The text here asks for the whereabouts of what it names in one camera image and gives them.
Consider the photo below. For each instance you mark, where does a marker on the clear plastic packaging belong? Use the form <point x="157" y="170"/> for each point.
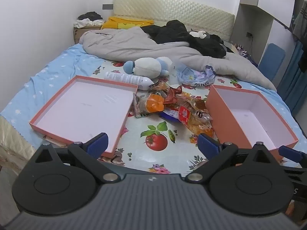
<point x="173" y="74"/>

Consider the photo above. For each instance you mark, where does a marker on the cluttered bedside table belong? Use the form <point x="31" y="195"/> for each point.
<point x="241" y="51"/>

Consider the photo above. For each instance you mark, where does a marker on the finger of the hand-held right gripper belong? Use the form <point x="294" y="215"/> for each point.
<point x="290" y="152"/>

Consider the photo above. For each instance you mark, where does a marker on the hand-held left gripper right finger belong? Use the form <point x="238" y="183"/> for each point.
<point x="206" y="144"/>

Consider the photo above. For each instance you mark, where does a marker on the blue chair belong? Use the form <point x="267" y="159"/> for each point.
<point x="272" y="60"/>

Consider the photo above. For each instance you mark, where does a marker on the blue and white plush toy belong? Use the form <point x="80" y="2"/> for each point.
<point x="147" y="67"/>

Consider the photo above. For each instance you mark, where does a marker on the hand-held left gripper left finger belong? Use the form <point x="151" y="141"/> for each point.
<point x="98" y="144"/>

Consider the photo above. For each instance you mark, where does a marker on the cream quilted mattress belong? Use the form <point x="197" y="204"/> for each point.
<point x="12" y="139"/>

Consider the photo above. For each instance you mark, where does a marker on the wall socket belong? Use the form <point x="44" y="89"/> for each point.
<point x="249" y="34"/>

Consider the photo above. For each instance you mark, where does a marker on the black clothing heap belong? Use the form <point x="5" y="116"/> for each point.
<point x="177" y="32"/>

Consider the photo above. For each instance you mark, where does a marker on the light blue bed sheet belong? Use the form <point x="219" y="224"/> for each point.
<point x="48" y="76"/>

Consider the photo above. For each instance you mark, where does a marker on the black and white clothes pile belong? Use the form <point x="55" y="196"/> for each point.
<point x="87" y="19"/>

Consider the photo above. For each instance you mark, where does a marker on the pile of snack packets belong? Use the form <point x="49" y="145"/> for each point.
<point x="191" y="105"/>

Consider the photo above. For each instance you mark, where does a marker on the grey duvet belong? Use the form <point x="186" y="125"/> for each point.
<point x="124" y="44"/>

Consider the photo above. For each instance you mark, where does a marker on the blue printed plastic bag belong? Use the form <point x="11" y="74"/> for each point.
<point x="196" y="76"/>

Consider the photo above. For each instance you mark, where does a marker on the deep pink cardboard box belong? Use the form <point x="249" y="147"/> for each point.
<point x="251" y="119"/>

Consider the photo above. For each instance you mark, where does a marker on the yellow pillow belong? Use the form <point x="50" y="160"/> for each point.
<point x="124" y="23"/>

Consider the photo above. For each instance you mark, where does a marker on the cardboard bedside box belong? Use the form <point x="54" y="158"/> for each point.
<point x="80" y="33"/>

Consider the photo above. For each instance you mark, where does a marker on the blue curtain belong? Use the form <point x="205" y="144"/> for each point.
<point x="292" y="81"/>

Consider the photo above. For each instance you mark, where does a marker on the small white black plush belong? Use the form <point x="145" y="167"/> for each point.
<point x="197" y="34"/>

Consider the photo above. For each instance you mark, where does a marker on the grey wall switch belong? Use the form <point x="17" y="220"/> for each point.
<point x="107" y="7"/>

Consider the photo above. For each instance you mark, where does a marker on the shallow pink box lid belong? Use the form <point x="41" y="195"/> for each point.
<point x="84" y="107"/>

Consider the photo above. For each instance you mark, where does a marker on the cream quilted headboard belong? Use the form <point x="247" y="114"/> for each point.
<point x="172" y="7"/>

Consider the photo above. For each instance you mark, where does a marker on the white wall cabinet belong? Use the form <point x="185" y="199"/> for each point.
<point x="259" y="24"/>

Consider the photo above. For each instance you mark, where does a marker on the white spray bottle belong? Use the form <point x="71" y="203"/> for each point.
<point x="127" y="78"/>

